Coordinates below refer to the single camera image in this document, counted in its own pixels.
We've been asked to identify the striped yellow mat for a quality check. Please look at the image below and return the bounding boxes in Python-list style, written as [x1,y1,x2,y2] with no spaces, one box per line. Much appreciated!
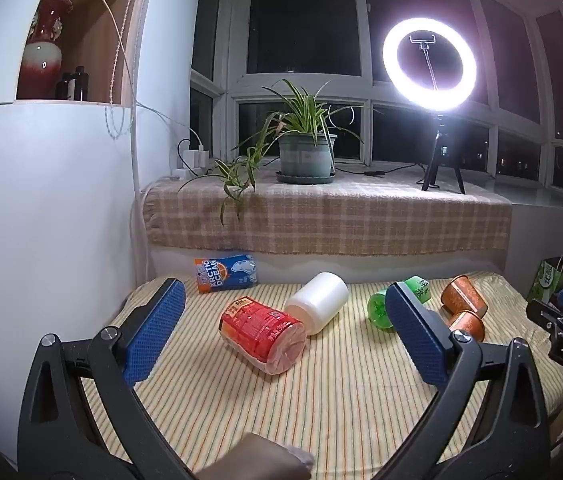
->
[94,270,563,480]

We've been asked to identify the green plastic cup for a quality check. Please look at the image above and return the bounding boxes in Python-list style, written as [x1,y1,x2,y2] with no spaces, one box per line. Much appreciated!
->
[367,276,432,331]

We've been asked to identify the red white vase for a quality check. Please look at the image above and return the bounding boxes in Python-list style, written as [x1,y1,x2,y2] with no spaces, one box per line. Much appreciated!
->
[16,0,73,100]

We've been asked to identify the green plant saucer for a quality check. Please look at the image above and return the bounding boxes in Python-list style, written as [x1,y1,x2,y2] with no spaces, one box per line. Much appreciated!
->
[276,170,336,185]

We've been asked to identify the white charger plug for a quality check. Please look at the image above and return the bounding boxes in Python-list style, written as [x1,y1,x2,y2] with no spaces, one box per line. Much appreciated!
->
[185,146,210,168]

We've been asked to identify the white window frame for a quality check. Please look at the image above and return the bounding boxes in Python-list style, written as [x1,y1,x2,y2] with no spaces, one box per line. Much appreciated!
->
[190,0,563,207]

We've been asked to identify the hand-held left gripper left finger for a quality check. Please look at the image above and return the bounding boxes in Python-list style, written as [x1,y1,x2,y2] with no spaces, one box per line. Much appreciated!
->
[18,277,195,480]

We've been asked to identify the small orange paper cup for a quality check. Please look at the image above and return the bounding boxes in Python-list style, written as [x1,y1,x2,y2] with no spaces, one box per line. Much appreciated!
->
[447,310,486,343]

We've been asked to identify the white hanging cable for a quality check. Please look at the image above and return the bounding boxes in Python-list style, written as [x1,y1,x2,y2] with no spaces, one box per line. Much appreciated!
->
[86,0,202,281]

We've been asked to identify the white cabinet with wooden niche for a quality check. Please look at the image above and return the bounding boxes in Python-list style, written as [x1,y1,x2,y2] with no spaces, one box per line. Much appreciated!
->
[0,0,225,463]

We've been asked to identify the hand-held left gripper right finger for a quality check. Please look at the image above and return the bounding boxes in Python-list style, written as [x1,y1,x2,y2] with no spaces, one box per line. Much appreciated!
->
[376,281,552,480]

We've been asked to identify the blue orange drink can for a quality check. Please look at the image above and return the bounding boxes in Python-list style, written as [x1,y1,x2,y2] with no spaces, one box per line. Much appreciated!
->
[194,253,261,293]

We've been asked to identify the ring light on tripod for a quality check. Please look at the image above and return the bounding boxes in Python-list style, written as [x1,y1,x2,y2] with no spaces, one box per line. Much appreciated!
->
[382,17,477,195]

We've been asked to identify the large orange paper cup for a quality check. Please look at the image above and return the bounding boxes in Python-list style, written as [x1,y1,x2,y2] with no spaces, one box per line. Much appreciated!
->
[440,275,489,318]

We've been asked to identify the beige checked cloth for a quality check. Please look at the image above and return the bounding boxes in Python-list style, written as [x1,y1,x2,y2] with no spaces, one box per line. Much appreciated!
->
[142,162,512,257]

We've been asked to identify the tall dark bottle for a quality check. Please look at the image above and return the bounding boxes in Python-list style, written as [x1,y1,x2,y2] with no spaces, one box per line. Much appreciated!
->
[74,66,90,101]

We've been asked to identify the black ring light cable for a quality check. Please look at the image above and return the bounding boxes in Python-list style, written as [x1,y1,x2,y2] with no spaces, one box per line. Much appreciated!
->
[334,161,426,178]

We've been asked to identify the white plastic cup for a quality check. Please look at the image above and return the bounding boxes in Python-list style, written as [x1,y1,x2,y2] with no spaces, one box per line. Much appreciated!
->
[284,272,349,337]

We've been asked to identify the potted spider plant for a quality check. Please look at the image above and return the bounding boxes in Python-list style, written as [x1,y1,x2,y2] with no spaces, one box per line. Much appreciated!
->
[182,79,365,227]

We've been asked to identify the green paper bag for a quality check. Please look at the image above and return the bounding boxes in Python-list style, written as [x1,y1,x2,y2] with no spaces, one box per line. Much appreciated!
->
[528,256,563,303]

